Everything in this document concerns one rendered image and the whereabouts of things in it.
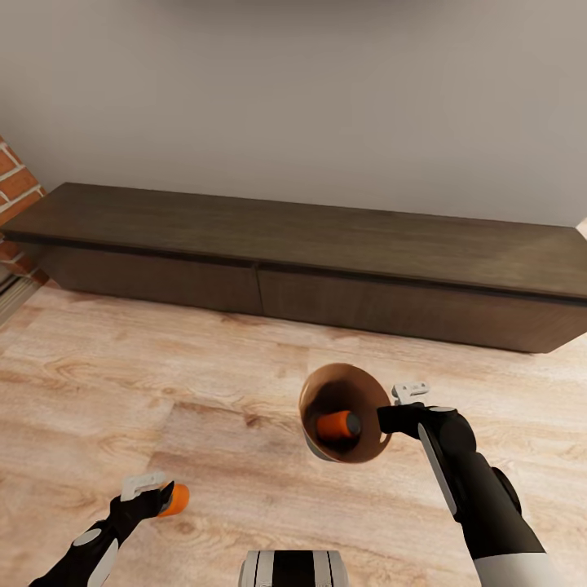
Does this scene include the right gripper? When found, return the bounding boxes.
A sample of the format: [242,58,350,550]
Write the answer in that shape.
[377,402,425,435]

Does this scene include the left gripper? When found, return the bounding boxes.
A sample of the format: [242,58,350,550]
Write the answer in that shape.
[110,481,175,531]

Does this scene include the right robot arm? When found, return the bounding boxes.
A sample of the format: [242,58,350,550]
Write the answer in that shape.
[377,381,567,587]

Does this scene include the trash can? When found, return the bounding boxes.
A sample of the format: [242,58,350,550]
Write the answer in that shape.
[298,363,393,465]

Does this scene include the can of soda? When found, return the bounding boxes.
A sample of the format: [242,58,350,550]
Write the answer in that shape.
[158,483,190,517]
[316,410,361,443]

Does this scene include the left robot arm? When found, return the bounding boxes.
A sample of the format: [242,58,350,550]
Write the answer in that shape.
[29,471,175,587]

